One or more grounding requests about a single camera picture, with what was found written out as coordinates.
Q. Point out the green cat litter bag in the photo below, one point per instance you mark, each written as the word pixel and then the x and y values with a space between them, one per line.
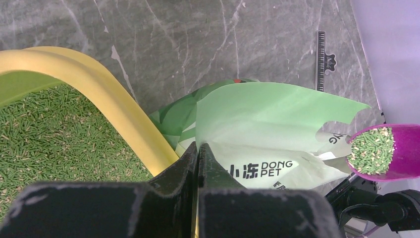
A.
pixel 264 134

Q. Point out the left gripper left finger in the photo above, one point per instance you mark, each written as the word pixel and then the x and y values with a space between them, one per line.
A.
pixel 163 207

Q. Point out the yellow litter box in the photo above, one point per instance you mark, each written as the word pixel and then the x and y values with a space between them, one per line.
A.
pixel 34 69

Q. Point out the magenta plastic scoop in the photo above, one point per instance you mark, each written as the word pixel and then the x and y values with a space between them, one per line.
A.
pixel 386 152

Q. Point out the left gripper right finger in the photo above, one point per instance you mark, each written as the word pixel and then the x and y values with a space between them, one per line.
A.
pixel 226 209

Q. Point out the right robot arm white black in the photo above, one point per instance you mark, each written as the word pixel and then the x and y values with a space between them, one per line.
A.
pixel 356 197

